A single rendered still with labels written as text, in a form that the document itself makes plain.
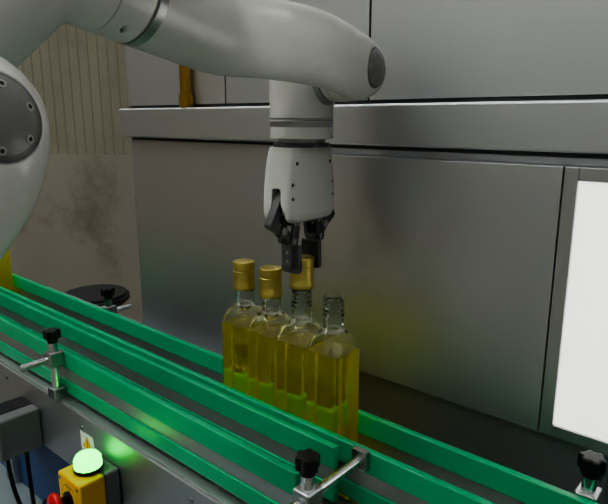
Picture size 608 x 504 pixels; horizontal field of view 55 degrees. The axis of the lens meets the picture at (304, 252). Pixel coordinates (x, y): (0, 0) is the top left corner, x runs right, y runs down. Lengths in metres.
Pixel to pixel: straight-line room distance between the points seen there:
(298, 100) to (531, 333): 0.41
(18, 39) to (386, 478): 0.61
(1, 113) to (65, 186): 4.04
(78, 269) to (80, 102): 1.18
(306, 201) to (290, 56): 0.21
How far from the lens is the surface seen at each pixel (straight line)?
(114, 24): 0.57
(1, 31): 0.53
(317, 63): 0.66
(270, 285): 0.84
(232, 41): 0.64
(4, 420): 1.24
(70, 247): 4.52
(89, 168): 4.33
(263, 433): 0.87
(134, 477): 1.01
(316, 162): 0.78
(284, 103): 0.75
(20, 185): 0.42
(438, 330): 0.85
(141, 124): 1.30
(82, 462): 1.03
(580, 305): 0.77
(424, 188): 0.82
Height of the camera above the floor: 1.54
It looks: 13 degrees down
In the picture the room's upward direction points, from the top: straight up
